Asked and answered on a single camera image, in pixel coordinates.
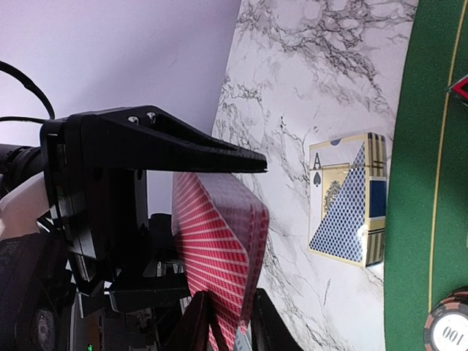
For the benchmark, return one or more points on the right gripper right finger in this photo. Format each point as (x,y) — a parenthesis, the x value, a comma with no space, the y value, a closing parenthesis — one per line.
(272,325)

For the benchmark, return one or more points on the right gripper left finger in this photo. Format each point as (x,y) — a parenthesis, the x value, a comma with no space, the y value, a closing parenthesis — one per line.
(191,332)

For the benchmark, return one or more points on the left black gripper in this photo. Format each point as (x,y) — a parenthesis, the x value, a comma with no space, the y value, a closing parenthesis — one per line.
(95,173)

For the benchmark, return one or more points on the pink playing card deck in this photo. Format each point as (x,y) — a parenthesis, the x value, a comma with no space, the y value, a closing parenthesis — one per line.
(220,229)

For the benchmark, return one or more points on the dark chip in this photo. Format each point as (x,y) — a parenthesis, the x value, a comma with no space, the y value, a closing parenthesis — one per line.
(446,324)

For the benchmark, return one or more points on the triangular dealer button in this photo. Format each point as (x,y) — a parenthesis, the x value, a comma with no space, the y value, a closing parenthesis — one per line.
(459,89)

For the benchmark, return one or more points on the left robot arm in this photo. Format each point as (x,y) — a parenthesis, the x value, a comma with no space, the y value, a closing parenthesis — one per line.
(40,302)

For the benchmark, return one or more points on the blue gold card box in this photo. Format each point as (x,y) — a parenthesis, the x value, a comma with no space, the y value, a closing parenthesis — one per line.
(348,193)

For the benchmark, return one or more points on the green round poker mat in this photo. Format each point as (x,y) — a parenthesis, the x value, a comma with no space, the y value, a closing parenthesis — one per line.
(426,244)

